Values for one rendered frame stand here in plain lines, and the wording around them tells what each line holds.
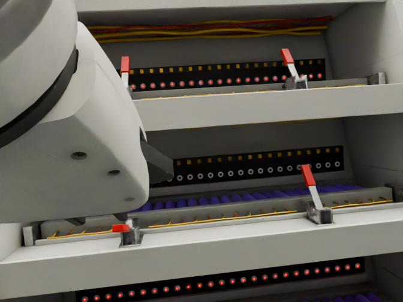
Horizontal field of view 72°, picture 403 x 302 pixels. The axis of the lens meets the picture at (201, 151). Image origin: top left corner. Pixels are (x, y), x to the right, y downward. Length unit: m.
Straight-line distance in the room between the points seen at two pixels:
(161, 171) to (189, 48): 0.53
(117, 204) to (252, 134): 0.48
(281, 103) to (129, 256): 0.30
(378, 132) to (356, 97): 0.14
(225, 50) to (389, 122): 0.36
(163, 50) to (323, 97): 0.38
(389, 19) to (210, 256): 0.49
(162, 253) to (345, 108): 0.34
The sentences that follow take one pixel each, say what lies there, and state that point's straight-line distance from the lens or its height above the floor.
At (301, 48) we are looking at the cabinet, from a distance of 0.74.
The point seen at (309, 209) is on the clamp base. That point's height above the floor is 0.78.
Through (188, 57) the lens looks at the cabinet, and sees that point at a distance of 0.66.
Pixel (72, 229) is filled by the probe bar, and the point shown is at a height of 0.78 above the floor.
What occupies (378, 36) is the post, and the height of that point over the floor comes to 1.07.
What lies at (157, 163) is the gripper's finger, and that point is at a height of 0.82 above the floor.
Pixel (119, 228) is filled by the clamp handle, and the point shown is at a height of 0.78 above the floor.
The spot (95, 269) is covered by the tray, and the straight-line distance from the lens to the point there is 0.40.
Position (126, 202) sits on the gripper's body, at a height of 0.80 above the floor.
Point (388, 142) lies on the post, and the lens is 0.59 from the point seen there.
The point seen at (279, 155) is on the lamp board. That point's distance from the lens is 0.58.
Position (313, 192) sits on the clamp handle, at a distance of 0.44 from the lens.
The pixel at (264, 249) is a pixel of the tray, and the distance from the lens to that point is 0.39.
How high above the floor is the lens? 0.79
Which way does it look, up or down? 12 degrees up
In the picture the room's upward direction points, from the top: 6 degrees counter-clockwise
